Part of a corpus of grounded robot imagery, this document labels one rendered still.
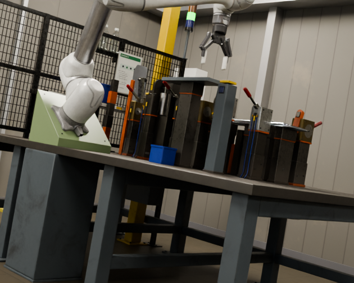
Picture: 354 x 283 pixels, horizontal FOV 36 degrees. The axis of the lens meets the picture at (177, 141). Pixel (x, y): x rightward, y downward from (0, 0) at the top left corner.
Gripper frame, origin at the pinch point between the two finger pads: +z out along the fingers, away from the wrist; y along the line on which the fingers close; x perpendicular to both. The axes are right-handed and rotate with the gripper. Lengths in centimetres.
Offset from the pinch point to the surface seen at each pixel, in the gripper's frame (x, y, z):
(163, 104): 46, 2, 21
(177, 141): 11.0, -6.7, 42.1
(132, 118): 80, 2, 31
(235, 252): -77, -32, 81
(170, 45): 149, 62, -38
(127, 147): 80, 2, 50
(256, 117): -24.1, 13.5, 24.3
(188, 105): 7.4, -6.3, 22.7
